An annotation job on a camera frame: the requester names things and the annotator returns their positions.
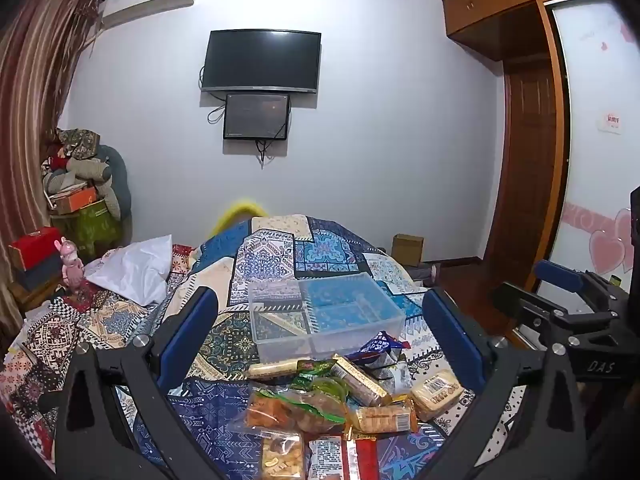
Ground white heart print sliding door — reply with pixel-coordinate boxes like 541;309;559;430
535;0;640;306

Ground orange snack clear packet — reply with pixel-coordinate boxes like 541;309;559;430
235;382;351;433

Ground black hanging cable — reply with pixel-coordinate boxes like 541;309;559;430
255;137;275;169

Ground red beige patchwork bedsheet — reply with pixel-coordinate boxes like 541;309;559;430
0;247;201;466

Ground blue grey cushion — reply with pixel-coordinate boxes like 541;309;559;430
96;145;132;214

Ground yellow biscuit packet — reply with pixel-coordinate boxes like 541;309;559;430
347;400;416;433

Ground white red snack packet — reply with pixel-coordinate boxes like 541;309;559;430
306;435;357;480

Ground striped brown curtain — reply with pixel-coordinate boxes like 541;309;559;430
0;0;104;261

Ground brown wooden door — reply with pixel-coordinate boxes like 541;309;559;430
481;12;560;262

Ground grey stuffed toy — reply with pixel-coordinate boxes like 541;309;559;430
44;155;122;222

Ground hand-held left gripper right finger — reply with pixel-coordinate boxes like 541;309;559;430
422;287;588;480

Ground nut snack clear packet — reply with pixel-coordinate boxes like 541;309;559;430
260;430;306;480

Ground white air conditioner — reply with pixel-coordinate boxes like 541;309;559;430
100;0;202;29

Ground red patterned cushion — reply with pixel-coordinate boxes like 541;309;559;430
169;243;197;273

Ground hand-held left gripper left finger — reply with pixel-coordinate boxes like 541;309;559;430
52;285;221;480

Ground small cardboard box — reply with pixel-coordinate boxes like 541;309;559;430
391;233;425;266

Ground brown biscuit roll packet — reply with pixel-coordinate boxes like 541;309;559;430
331;355;393;407

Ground orange box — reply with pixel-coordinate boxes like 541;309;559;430
52;185;99;214

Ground white pillow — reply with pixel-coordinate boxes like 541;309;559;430
85;234;173;307

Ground long pale cracker packet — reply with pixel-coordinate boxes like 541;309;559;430
247;359;313;380

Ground dark patterned cloth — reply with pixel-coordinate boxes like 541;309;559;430
54;128;104;157

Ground blue patchwork quilt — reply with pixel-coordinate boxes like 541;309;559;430
120;215;516;480

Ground black wall television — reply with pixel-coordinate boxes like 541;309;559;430
200;29;322;95

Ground pale cake packet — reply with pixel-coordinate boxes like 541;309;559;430
410;370;465;422

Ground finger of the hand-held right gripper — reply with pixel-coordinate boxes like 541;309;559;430
492;282;568;348
532;260;596;293

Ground clear plastic storage container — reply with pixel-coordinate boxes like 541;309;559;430
248;274;407;363

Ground red box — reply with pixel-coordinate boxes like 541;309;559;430
9;226;63;270

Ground small black wall monitor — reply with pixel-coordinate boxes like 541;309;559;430
222;92;292;141

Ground pink toy rabbit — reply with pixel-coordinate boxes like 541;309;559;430
55;237;87;295

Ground wooden overhead cabinet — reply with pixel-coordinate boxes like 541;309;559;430
442;0;607;62

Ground yellow fuzzy object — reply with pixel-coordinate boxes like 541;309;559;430
212;200;273;236

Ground dark grey box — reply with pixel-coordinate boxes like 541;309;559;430
15;254;66;292

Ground blue white snack bag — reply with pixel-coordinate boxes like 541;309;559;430
350;331;412;396

